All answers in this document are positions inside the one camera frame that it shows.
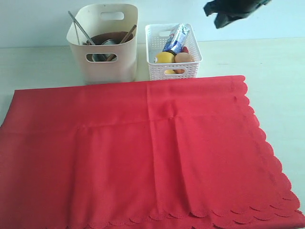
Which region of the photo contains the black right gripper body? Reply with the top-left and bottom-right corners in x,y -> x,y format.
215,0 -> 270,19

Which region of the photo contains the small milk carton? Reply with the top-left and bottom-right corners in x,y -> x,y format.
163,23 -> 190,55

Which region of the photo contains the red sausage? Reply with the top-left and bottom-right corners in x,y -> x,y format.
182,46 -> 189,53

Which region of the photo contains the brown egg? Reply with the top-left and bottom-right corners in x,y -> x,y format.
175,52 -> 194,63

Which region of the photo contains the yellow lemon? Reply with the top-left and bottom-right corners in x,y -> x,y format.
154,52 -> 175,63

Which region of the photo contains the yellow cheese wedge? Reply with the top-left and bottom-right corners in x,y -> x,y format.
164,69 -> 176,74

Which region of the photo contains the wooden chopstick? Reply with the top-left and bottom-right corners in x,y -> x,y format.
105,53 -> 116,62
119,24 -> 137,44

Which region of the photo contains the brown wooden plate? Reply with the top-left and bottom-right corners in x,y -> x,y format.
91,31 -> 128,45

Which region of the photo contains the stainless steel cup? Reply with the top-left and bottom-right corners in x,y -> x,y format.
92,39 -> 117,62

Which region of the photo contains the silver table knife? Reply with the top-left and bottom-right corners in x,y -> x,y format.
68,11 -> 95,45

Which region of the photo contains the red tablecloth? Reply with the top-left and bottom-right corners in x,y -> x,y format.
0,75 -> 305,229

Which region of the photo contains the brown wooden spoon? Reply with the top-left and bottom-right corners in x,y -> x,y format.
82,41 -> 95,45

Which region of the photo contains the white perforated basket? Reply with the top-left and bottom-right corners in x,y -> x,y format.
145,23 -> 203,80

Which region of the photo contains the cream plastic bin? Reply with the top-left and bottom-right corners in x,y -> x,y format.
66,3 -> 138,84

